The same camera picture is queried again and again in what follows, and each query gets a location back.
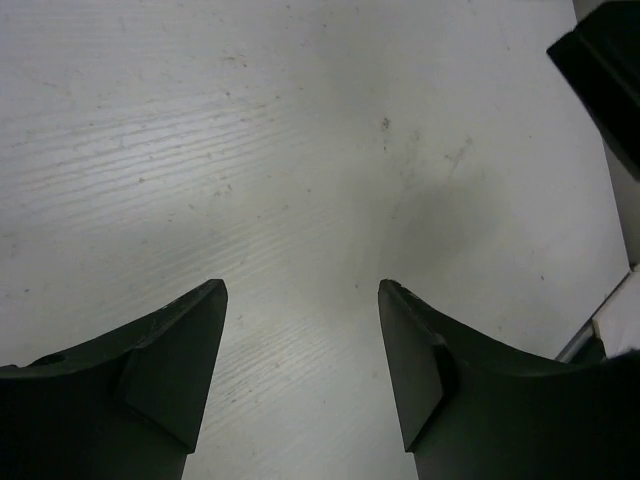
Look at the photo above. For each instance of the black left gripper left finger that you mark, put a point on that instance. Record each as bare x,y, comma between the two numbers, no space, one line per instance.
127,404

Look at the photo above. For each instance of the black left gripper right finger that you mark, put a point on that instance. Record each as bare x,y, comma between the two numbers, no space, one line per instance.
472,407

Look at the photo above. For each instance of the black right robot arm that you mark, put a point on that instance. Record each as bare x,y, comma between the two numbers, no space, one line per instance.
599,59

